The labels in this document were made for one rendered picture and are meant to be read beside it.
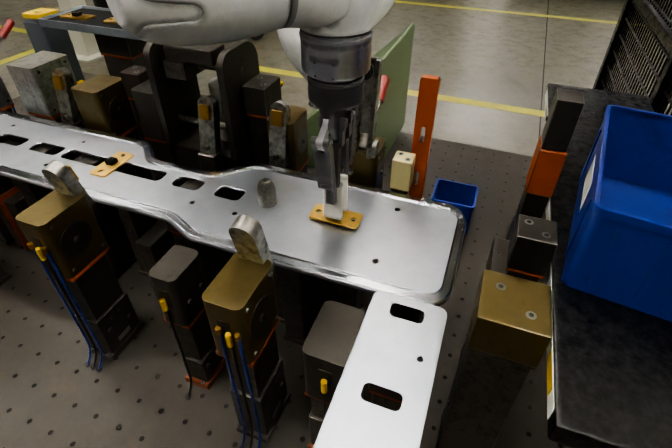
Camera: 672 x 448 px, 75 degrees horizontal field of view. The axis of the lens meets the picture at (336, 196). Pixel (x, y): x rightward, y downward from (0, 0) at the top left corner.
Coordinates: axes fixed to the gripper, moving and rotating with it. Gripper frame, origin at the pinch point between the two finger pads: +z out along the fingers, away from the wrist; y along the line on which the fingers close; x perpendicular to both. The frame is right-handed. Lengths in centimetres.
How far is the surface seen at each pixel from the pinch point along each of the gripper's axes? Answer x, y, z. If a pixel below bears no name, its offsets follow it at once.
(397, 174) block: 7.4, -10.7, 1.0
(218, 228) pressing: -16.8, 8.9, 4.7
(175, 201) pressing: -27.7, 5.5, 4.7
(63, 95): -70, -13, -1
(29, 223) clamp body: -40.0, 21.9, 0.2
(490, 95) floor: 20, -296, 105
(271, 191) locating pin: -11.2, 0.7, 1.6
